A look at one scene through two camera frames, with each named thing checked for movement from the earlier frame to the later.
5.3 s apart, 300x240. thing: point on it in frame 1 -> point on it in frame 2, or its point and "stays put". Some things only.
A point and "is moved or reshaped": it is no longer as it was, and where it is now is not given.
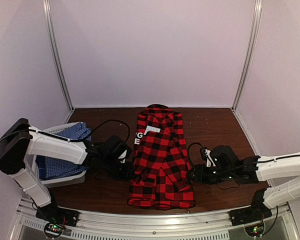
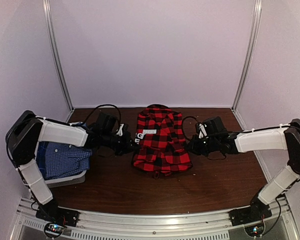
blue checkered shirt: [50, 167] stays put
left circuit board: [53, 230] stays put
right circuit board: [255, 230] stays put
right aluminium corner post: [256, 23] stays put
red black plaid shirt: [161, 178] is moved or reshaped
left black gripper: [125, 174] -> [126, 147]
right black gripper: [200, 176] -> [193, 146]
